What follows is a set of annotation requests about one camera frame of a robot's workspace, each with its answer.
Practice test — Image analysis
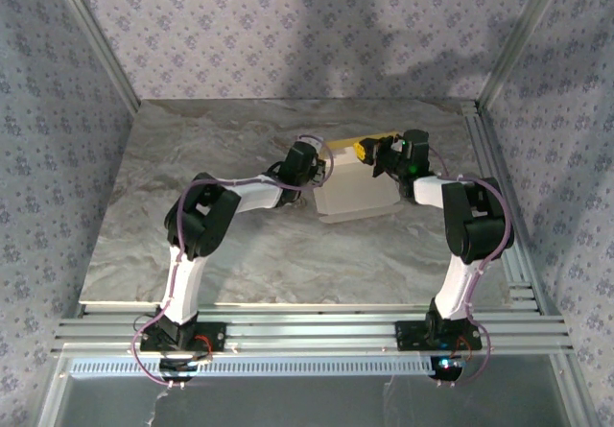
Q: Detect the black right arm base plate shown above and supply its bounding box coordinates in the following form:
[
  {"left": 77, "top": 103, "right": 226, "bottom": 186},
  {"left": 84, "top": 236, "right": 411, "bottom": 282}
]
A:
[{"left": 394, "top": 320, "right": 483, "bottom": 351}]

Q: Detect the white and yellow paper box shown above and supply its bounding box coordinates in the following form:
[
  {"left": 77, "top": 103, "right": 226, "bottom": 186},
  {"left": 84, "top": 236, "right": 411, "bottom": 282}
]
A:
[{"left": 314, "top": 129, "right": 409, "bottom": 225}]

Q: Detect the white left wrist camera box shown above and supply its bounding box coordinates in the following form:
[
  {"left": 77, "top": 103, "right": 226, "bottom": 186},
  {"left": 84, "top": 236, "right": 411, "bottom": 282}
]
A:
[{"left": 300, "top": 136, "right": 323, "bottom": 160}]

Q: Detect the white slotted cable duct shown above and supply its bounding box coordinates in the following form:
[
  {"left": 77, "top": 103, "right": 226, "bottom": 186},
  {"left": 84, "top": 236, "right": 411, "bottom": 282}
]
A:
[{"left": 70, "top": 355, "right": 433, "bottom": 378}]

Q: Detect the aluminium mounting rail beam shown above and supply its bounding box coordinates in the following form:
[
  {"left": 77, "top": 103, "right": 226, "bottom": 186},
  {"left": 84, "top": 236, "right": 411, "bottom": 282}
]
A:
[{"left": 51, "top": 304, "right": 575, "bottom": 357}]

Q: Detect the aluminium corner post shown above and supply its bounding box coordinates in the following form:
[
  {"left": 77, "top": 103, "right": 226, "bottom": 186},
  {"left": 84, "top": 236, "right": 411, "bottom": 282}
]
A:
[
  {"left": 477, "top": 0, "right": 572, "bottom": 107},
  {"left": 47, "top": 0, "right": 143, "bottom": 111}
]

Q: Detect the aluminium side rail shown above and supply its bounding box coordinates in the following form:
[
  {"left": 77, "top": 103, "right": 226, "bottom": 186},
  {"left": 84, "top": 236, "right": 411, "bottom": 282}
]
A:
[{"left": 460, "top": 100, "right": 565, "bottom": 318}]

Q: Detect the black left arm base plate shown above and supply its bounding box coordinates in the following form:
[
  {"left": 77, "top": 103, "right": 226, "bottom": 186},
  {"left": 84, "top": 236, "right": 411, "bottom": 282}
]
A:
[{"left": 139, "top": 321, "right": 226, "bottom": 352}]

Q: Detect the aluminium lower frame bar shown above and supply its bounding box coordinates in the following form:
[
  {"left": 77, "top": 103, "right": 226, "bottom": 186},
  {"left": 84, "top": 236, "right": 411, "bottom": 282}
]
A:
[
  {"left": 36, "top": 355, "right": 73, "bottom": 427},
  {"left": 551, "top": 353, "right": 601, "bottom": 427}
]

